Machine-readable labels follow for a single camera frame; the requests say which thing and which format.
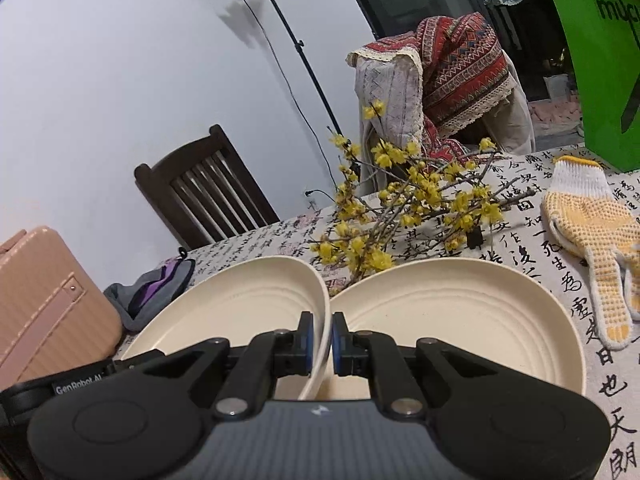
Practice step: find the dark wooden chair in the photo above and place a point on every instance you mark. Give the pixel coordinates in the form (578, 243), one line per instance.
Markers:
(175, 157)

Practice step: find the white yellow dotted glove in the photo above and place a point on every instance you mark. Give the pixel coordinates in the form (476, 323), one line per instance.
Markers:
(585, 210)

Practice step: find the grey purple pouch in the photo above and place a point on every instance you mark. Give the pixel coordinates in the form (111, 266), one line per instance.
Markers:
(125, 295)

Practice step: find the cream plate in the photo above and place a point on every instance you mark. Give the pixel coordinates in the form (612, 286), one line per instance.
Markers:
(450, 305)
(240, 300)

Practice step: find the yellow flower branch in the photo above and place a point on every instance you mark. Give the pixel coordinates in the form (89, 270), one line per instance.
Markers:
(385, 160)

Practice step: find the green paper bag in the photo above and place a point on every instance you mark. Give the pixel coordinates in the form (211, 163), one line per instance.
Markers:
(590, 60)

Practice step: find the white plant pot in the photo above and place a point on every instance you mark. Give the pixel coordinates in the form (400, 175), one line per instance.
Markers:
(556, 87)

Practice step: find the pink suitcase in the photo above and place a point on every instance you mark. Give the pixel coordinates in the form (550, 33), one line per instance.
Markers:
(50, 300)

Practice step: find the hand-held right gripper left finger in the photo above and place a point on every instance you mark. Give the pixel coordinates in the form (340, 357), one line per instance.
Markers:
(310, 345)

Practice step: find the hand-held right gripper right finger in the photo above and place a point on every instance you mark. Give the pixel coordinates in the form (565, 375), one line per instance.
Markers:
(338, 347)

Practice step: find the red patterned blanket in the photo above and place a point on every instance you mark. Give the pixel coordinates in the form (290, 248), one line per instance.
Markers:
(460, 70)

